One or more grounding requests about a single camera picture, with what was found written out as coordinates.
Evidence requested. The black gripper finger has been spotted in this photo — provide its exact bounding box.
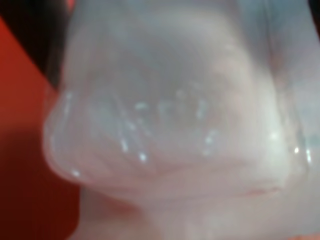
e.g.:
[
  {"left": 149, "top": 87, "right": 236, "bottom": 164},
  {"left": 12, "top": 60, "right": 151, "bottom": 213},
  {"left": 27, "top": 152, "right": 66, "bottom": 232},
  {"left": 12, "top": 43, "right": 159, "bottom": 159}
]
[{"left": 0, "top": 0, "right": 73, "bottom": 87}]

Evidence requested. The white Fuhrmann bandage packet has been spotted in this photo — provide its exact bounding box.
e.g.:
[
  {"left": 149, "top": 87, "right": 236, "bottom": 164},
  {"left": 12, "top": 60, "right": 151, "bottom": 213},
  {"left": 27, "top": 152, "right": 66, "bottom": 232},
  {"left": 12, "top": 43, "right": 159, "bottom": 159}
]
[{"left": 43, "top": 0, "right": 320, "bottom": 240}]

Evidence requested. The red plastic crate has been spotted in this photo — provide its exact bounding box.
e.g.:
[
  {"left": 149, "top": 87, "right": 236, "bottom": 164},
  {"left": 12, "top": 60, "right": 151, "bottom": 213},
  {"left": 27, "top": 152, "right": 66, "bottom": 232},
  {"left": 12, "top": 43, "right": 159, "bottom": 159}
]
[{"left": 0, "top": 0, "right": 85, "bottom": 240}]

